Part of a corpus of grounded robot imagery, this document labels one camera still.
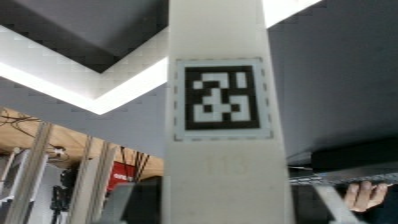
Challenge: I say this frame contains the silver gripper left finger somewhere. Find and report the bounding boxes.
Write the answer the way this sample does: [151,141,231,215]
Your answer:
[94,183,135,224]

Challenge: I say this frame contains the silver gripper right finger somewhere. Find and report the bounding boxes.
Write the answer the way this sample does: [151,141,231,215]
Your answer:
[315,185,365,224]

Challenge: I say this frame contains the white leg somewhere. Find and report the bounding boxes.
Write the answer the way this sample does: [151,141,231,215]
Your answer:
[162,0,295,224]

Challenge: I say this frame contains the bare human hand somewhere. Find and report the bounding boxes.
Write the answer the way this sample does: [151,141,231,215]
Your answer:
[343,181,393,213]

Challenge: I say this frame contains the red box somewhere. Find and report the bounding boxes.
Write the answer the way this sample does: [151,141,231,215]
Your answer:
[107,162,135,191]

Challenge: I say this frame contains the white U-shaped fence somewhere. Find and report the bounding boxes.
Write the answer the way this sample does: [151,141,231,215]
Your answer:
[0,0,322,114]

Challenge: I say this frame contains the aluminium frame posts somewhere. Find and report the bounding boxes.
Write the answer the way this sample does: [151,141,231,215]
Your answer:
[0,120,121,224]

